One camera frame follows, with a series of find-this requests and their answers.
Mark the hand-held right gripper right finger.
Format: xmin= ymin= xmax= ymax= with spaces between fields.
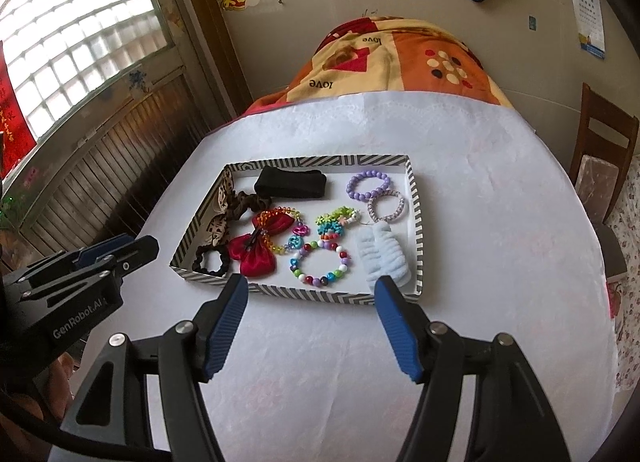
xmin=374 ymin=276 xmax=573 ymax=462

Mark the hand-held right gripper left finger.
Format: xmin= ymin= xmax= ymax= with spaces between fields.
xmin=60 ymin=273 xmax=249 ymax=462

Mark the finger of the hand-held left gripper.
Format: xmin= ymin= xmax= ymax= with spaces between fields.
xmin=30 ymin=235 xmax=160 ymax=303
xmin=12 ymin=236 xmax=138 ymax=289

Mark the red bow hair clip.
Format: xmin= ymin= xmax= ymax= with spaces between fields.
xmin=227 ymin=212 xmax=297 ymax=277

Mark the leopard print bow hair tie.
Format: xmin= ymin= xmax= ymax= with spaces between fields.
xmin=202 ymin=173 xmax=238 ymax=250

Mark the multicolour round bead bracelet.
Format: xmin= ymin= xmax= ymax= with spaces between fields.
xmin=289 ymin=237 xmax=355 ymax=289

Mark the striped cardboard box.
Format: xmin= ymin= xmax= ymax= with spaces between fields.
xmin=169 ymin=154 xmax=426 ymax=307

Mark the clear crystal bracelet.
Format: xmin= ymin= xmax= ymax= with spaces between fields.
xmin=366 ymin=190 xmax=408 ymax=223

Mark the colourful flower bead bracelet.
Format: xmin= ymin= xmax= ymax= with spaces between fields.
xmin=314 ymin=206 xmax=362 ymax=241

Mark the translucent rainbow bead bracelet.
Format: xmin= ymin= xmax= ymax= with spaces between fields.
xmin=252 ymin=208 xmax=308 ymax=257

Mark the brown scrunchie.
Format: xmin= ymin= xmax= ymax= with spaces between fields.
xmin=227 ymin=190 xmax=273 ymax=223

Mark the purple bead bracelet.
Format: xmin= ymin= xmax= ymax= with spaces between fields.
xmin=346 ymin=169 xmax=391 ymax=200

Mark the black cloth headband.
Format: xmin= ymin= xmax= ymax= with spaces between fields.
xmin=254 ymin=166 xmax=328 ymax=203

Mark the person's left hand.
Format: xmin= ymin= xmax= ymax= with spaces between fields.
xmin=35 ymin=349 xmax=77 ymax=413

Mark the black scrunchie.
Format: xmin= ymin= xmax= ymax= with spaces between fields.
xmin=192 ymin=244 xmax=232 ymax=275

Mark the light blue fuzzy scrunchie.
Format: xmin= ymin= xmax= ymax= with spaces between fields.
xmin=354 ymin=223 xmax=415 ymax=287

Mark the wooden slatted panel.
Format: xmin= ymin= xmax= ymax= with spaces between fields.
xmin=20 ymin=76 xmax=211 ymax=253

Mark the glass block window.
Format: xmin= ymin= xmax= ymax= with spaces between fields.
xmin=0 ymin=0 xmax=176 ymax=143

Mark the pink seat cushion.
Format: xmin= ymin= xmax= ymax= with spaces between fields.
xmin=575 ymin=154 xmax=621 ymax=223

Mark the floral cloth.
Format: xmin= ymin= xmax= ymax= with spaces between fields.
xmin=605 ymin=157 xmax=640 ymax=393

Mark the printed orange blanket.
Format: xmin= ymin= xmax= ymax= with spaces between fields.
xmin=242 ymin=16 xmax=516 ymax=117

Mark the wooden chair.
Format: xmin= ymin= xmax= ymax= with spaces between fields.
xmin=570 ymin=82 xmax=640 ymax=223

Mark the red wall banner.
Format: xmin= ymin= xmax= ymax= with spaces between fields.
xmin=0 ymin=39 xmax=38 ymax=173

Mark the brown wooden frame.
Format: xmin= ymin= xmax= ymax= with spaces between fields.
xmin=162 ymin=0 xmax=253 ymax=117

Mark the wall calendar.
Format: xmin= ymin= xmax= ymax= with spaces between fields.
xmin=560 ymin=0 xmax=607 ymax=61

